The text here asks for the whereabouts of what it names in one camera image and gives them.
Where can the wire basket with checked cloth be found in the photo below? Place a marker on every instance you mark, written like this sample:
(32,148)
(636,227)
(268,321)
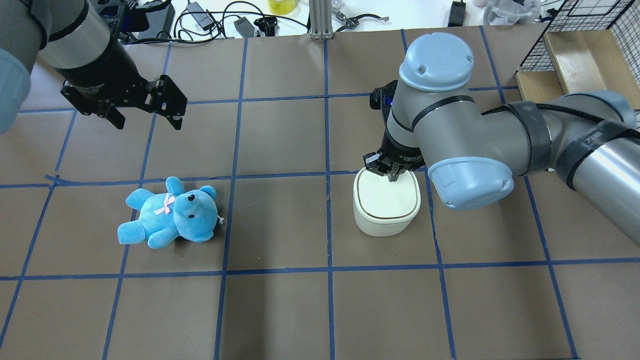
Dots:
(586,46)

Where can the plastic bag with black parts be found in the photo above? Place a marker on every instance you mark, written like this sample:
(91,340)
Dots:
(511,12)

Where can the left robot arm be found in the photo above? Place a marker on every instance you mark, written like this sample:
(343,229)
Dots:
(72,38)

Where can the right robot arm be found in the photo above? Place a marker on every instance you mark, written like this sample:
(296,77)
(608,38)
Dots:
(472,157)

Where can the white trash can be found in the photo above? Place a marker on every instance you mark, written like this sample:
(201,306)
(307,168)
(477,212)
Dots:
(384,208)

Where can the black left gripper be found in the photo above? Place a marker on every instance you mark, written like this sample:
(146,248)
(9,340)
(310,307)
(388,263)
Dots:
(102,70)

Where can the black power adapter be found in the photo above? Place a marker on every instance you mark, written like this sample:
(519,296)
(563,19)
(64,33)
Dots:
(457,14)

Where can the blue teddy bear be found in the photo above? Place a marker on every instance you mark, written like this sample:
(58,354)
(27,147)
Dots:
(163,217)

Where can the aluminium frame post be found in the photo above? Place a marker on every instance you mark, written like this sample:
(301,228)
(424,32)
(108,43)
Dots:
(320,17)

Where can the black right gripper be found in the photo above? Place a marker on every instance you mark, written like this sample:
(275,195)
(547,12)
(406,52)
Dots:
(400,151)

